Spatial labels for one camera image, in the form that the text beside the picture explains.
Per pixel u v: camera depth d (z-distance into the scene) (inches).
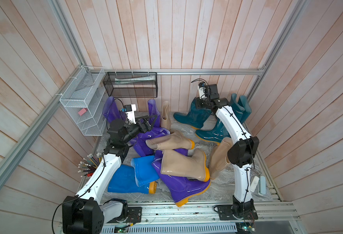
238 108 34.3
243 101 35.7
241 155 22.0
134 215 28.6
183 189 28.8
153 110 33.8
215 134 38.0
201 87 31.4
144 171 29.8
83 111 32.4
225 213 28.8
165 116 32.8
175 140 32.0
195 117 39.0
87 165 28.2
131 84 41.0
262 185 31.4
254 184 31.4
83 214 15.1
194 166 30.1
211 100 27.3
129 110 24.9
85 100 27.0
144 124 24.9
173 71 37.8
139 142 34.1
